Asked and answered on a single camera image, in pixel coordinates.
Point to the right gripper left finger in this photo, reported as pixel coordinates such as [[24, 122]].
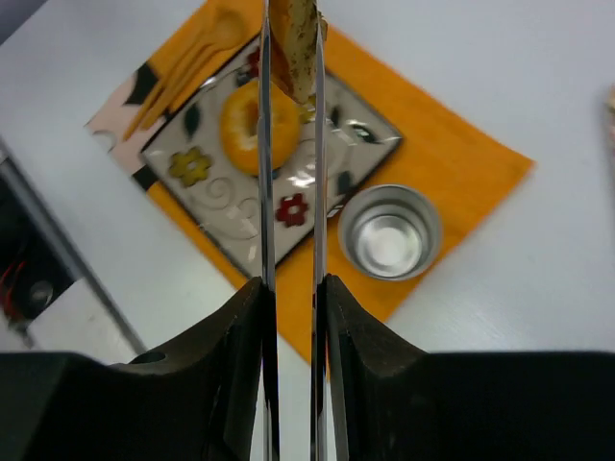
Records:
[[194, 397]]

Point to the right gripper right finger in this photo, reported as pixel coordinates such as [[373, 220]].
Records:
[[378, 411]]

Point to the metal tongs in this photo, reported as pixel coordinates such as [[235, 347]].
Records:
[[318, 367]]

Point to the orange bagel bread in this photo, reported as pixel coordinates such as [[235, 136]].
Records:
[[239, 128]]

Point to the brown bread slice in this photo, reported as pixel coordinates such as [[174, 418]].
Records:
[[293, 31]]

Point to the small metal cup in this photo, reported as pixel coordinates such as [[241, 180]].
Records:
[[390, 232]]

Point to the orange cloth placemat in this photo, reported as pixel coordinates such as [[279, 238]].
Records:
[[463, 171]]

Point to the square floral ceramic plate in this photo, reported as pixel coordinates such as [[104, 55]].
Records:
[[187, 156]]

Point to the floral rectangular tray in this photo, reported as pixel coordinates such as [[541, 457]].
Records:
[[609, 115]]

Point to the metal table rail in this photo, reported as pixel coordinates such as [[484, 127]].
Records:
[[61, 245]]

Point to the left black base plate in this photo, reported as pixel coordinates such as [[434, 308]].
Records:
[[32, 277]]

